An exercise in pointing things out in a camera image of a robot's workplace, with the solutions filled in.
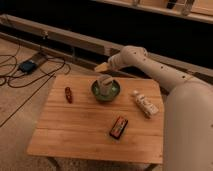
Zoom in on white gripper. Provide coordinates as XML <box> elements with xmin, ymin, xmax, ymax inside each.
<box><xmin>94</xmin><ymin>62</ymin><xmax>113</xmax><ymax>96</ymax></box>

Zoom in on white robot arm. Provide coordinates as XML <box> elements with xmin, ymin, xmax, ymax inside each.
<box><xmin>95</xmin><ymin>46</ymin><xmax>213</xmax><ymax>171</ymax></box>

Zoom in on green ceramic bowl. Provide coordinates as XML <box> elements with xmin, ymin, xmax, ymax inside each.
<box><xmin>91</xmin><ymin>80</ymin><xmax>120</xmax><ymax>102</ymax></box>

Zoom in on orange black rectangular box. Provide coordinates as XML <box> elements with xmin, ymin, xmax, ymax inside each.
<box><xmin>109</xmin><ymin>116</ymin><xmax>128</xmax><ymax>139</ymax></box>

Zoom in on wooden table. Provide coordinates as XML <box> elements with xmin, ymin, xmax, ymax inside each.
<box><xmin>27</xmin><ymin>75</ymin><xmax>164</xmax><ymax>164</ymax></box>

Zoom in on blue power adapter box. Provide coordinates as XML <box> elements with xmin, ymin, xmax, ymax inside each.
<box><xmin>18</xmin><ymin>60</ymin><xmax>37</xmax><ymax>74</ymax></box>

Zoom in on long wooden rail beam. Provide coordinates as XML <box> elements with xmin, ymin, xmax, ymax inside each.
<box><xmin>0</xmin><ymin>14</ymin><xmax>213</xmax><ymax>77</ymax></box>

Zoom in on black floor cable left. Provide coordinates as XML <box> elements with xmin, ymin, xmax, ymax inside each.
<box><xmin>0</xmin><ymin>43</ymin><xmax>72</xmax><ymax>128</ymax></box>

